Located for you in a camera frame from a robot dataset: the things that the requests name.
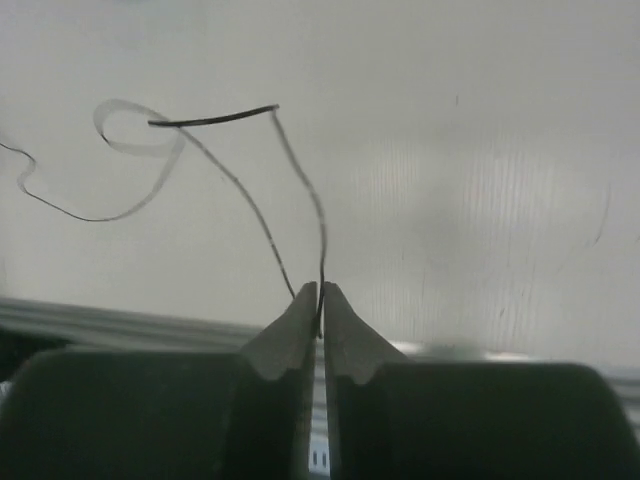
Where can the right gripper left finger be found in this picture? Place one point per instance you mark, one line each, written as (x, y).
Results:
(99, 413)

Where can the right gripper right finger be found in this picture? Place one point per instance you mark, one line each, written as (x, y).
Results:
(390, 417)

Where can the aluminium mounting rail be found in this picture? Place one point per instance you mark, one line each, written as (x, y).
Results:
(29, 327)

